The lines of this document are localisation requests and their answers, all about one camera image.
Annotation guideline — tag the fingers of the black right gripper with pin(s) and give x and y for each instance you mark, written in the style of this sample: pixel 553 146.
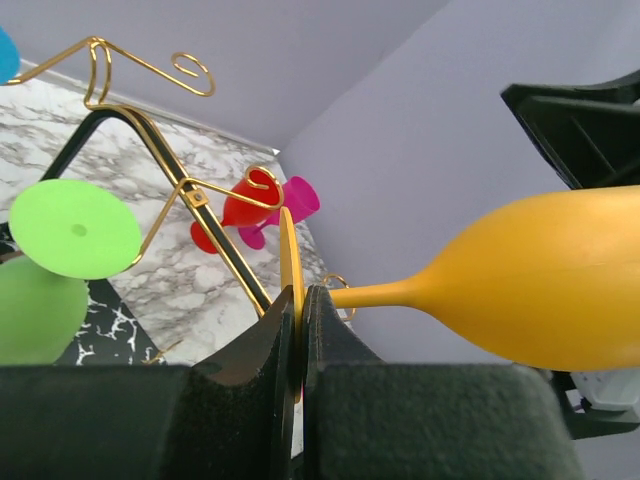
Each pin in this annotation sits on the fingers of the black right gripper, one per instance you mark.
pixel 588 134

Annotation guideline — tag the black left gripper left fingers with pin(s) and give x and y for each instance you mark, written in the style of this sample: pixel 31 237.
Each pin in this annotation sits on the black left gripper left fingers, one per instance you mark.
pixel 227 417

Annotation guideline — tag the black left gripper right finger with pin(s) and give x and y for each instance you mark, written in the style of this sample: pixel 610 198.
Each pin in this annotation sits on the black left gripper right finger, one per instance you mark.
pixel 367 419

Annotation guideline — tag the orange wine glass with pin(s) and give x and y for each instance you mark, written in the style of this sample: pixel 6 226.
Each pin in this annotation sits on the orange wine glass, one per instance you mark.
pixel 550 281

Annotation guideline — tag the red wine glass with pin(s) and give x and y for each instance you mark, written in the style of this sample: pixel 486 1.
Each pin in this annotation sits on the red wine glass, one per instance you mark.
pixel 257 184

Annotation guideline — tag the magenta wine glass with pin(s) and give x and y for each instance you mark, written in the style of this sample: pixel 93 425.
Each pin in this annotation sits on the magenta wine glass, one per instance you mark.
pixel 302 201

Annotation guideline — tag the green wine glass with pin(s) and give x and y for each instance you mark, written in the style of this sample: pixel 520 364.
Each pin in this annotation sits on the green wine glass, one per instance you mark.
pixel 68 232

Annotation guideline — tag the blue wine glass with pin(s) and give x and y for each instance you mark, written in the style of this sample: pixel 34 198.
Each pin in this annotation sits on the blue wine glass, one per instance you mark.
pixel 9 58

